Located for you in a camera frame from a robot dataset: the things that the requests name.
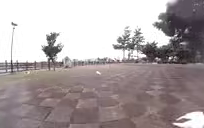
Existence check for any small pale structure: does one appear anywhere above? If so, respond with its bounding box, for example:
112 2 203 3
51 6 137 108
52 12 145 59
63 55 73 69

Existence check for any red and grey chequered paving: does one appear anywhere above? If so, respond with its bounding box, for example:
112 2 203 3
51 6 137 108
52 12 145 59
0 63 204 128

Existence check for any small leafy tree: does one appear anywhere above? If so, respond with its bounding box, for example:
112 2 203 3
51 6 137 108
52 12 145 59
40 31 65 72

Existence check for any grass strip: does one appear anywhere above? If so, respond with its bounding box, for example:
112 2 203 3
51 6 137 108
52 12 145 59
0 66 91 89

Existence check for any lamp pole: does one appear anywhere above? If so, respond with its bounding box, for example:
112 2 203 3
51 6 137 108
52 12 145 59
9 21 19 74

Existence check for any group of large dark trees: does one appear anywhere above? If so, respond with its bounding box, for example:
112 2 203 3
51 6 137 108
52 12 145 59
112 0 204 65

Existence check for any wooden rail fence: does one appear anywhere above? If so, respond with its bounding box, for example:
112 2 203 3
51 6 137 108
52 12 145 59
0 59 64 76

